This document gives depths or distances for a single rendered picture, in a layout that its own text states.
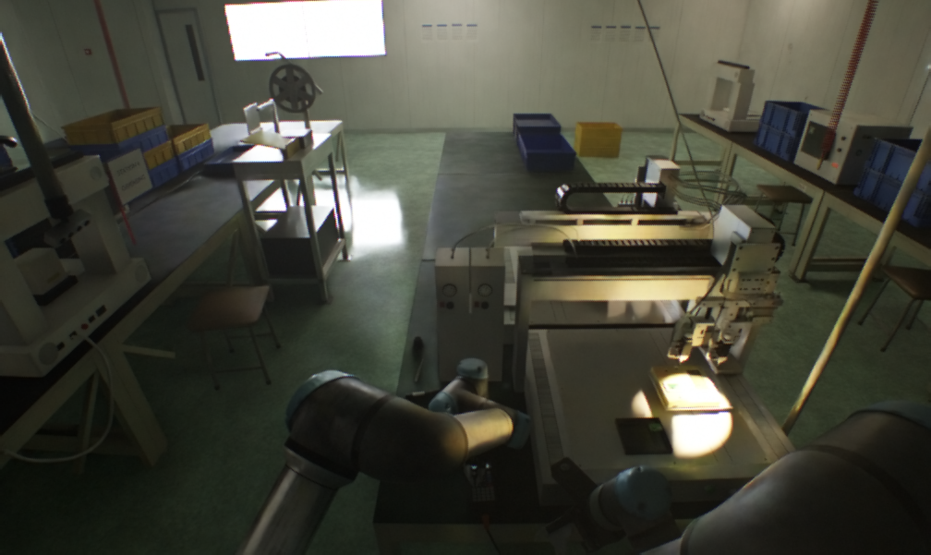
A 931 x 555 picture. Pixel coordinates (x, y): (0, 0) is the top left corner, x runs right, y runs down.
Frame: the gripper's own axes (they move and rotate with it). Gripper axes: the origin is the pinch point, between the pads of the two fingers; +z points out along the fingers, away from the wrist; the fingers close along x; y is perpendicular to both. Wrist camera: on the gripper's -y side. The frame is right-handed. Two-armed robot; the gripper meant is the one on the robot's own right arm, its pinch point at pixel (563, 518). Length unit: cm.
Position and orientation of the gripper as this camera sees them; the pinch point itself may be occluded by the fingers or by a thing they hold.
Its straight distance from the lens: 109.8
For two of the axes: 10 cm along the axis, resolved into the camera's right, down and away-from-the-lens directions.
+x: 8.6, -3.0, 4.1
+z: -1.5, 6.1, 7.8
